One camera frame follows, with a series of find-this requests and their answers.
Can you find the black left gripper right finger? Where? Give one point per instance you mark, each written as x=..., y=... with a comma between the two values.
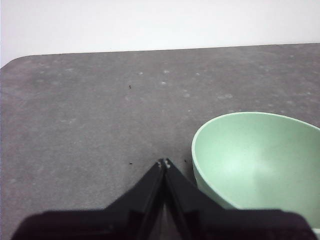
x=200, y=220

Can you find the green ribbed bowl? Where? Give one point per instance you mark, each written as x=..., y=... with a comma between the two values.
x=250, y=162

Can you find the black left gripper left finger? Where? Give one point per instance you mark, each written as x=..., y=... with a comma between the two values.
x=125, y=220

